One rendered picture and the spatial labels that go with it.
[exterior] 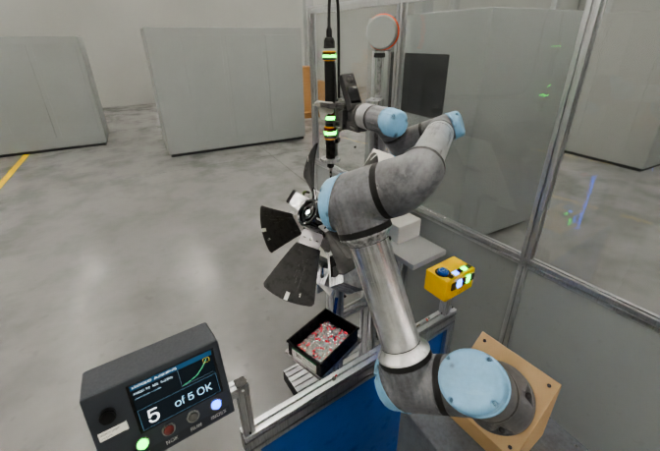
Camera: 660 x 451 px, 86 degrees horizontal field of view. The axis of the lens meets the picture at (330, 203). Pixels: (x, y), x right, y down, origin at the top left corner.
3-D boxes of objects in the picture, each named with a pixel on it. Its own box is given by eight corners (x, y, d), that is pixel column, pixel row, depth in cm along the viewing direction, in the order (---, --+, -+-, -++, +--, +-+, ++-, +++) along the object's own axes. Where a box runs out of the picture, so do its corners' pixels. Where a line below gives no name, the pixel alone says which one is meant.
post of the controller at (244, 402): (251, 422, 101) (244, 374, 92) (255, 431, 99) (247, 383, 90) (242, 428, 99) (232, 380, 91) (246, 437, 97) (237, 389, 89)
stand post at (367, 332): (363, 364, 221) (370, 197, 172) (373, 374, 214) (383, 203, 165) (358, 367, 218) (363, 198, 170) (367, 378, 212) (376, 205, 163)
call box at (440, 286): (450, 276, 144) (454, 254, 139) (471, 290, 136) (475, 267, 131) (422, 291, 135) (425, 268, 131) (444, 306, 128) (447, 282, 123)
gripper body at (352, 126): (330, 127, 116) (353, 134, 107) (330, 99, 112) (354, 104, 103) (349, 124, 120) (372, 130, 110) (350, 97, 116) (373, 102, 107)
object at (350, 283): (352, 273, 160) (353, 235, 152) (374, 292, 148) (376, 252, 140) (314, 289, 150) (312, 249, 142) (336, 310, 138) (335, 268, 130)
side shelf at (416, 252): (397, 227, 210) (397, 222, 209) (445, 254, 183) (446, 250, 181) (365, 239, 198) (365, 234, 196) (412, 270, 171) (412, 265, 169)
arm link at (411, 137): (430, 157, 103) (416, 133, 96) (396, 168, 109) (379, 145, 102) (430, 138, 108) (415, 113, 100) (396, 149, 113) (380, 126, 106)
